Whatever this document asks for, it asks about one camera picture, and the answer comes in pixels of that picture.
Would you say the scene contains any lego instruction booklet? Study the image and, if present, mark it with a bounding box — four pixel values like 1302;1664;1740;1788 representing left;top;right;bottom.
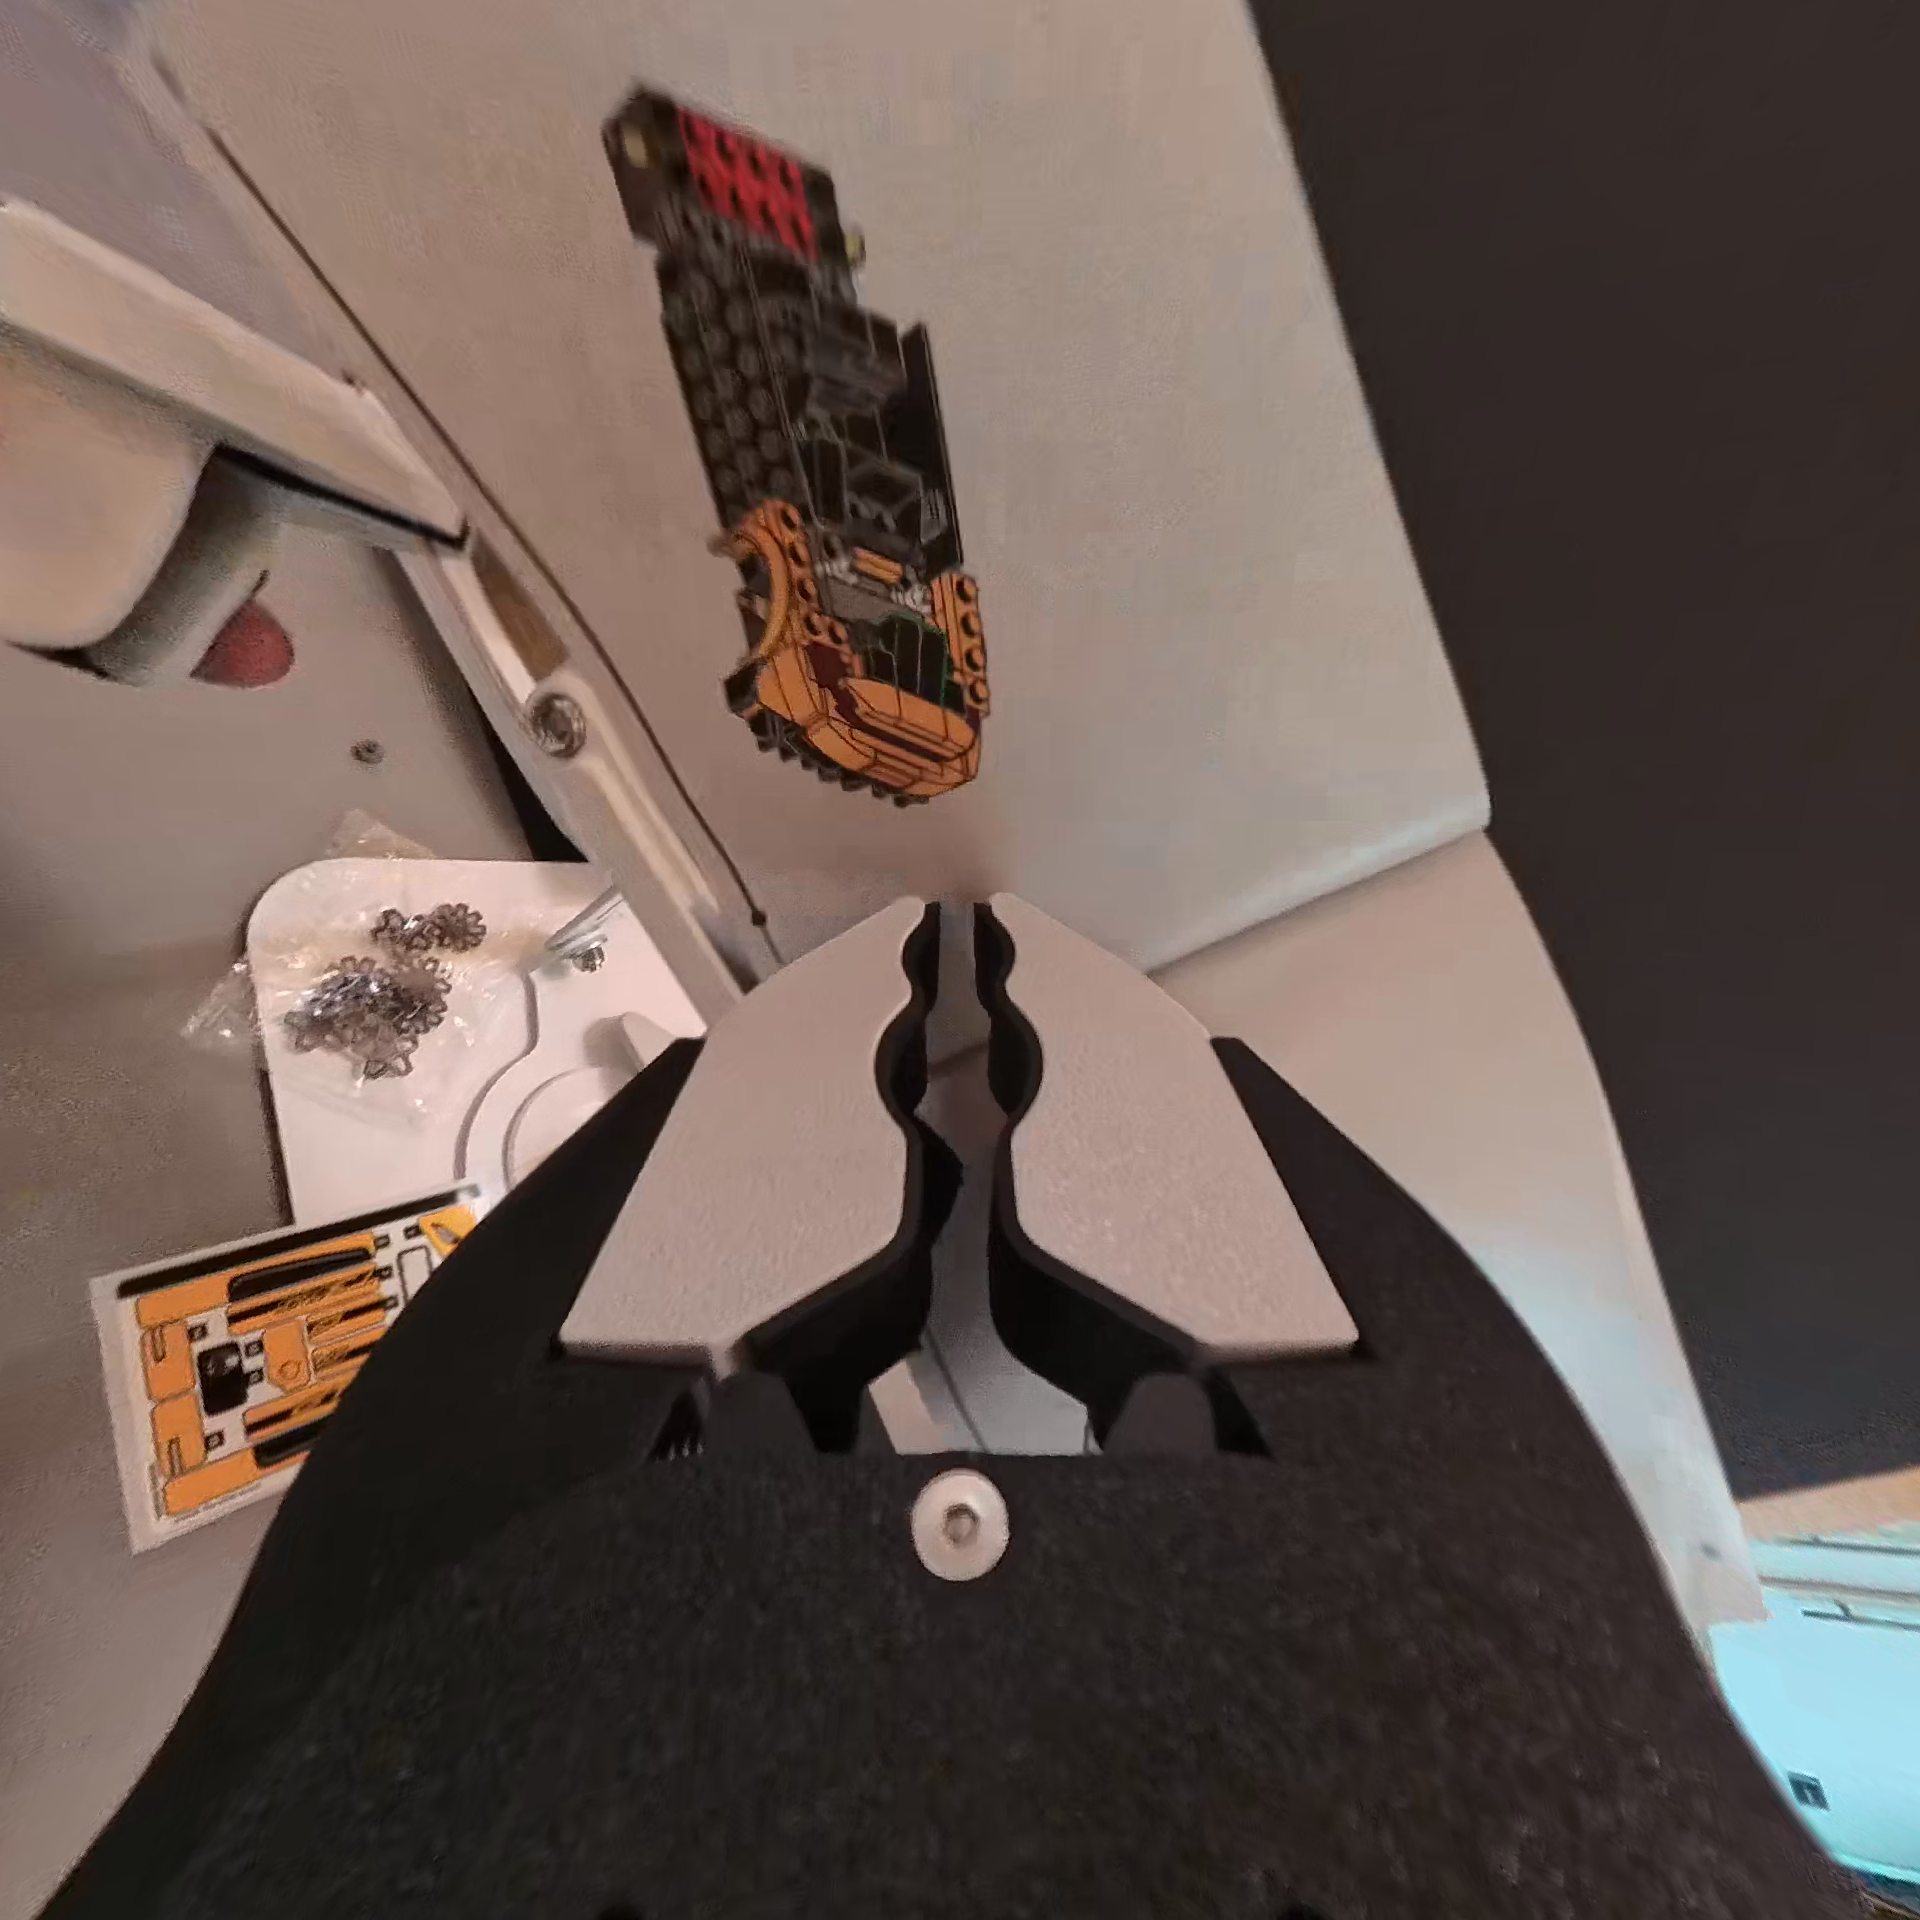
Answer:
151;0;1764;1630

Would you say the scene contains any black backdrop panel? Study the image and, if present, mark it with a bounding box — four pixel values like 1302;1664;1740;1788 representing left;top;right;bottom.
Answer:
1252;0;1920;1501

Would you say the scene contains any orange lego sticker sheet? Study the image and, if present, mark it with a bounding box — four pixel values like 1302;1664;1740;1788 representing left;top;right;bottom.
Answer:
89;1184;490;1556

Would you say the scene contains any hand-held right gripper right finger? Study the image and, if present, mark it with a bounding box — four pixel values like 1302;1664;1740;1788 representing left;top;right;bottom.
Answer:
971;894;1361;1452

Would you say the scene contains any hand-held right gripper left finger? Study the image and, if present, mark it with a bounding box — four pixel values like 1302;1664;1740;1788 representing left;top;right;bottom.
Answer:
558;896;964;1452

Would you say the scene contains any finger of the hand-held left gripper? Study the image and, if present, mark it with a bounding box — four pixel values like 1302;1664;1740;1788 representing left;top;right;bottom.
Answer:
0;194;470;548

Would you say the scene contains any white rounded board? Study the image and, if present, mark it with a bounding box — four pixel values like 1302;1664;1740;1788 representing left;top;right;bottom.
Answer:
245;857;710;1225

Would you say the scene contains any clear plastic parts bag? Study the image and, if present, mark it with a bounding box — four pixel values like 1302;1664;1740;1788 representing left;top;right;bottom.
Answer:
181;808;634;1127

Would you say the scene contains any white book stand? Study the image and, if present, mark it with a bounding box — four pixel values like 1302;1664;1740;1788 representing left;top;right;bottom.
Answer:
194;118;782;1201

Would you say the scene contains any person's left hand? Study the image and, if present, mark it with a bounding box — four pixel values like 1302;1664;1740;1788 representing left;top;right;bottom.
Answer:
198;604;299;693

